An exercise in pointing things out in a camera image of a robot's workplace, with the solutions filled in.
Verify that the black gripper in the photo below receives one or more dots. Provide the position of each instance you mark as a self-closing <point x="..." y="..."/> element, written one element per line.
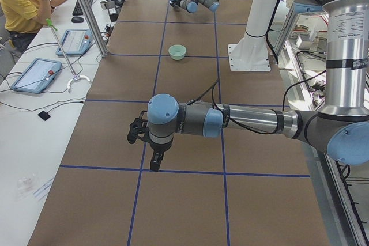
<point x="160" y="147"/>
<point x="176" y="3"/>

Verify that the pale green ceramic bowl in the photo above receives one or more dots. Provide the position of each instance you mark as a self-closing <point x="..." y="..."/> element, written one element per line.
<point x="177" y="51"/>

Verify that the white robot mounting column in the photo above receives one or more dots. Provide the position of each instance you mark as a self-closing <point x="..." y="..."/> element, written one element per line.
<point x="251" y="52"/>

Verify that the black computer mouse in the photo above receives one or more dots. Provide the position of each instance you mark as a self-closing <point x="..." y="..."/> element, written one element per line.
<point x="77" y="19"/>

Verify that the far blue teach pendant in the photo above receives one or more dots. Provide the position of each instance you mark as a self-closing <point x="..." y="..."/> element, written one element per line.
<point x="76" y="42"/>

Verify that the blue teach pendant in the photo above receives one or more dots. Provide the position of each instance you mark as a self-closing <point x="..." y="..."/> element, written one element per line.
<point x="76" y="42"/>
<point x="37" y="76"/>

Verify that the grabber stick with green tip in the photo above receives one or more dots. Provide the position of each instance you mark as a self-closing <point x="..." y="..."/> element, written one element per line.
<point x="60" y="52"/>

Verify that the small black square pad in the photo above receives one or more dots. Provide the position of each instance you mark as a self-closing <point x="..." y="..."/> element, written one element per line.
<point x="44" y="115"/>

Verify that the clear plastic bag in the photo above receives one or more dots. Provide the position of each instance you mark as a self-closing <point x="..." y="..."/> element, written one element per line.
<point x="26" y="185"/>

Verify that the near blue teach pendant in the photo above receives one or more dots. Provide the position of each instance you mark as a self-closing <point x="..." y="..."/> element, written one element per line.
<point x="37" y="76"/>

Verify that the person in yellow shirt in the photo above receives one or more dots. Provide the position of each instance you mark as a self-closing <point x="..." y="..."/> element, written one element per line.
<point x="25" y="18"/>

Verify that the aluminium frame post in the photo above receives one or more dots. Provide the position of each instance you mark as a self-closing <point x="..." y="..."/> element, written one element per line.
<point x="93" y="26"/>

